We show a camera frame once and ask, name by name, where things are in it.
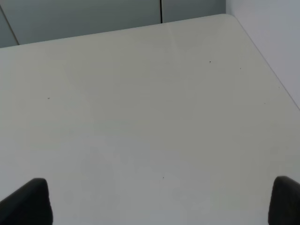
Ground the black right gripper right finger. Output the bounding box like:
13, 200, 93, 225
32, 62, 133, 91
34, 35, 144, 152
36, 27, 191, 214
268, 176, 300, 225

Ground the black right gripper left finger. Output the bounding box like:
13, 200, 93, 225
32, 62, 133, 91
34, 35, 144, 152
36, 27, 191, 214
0, 178, 53, 225

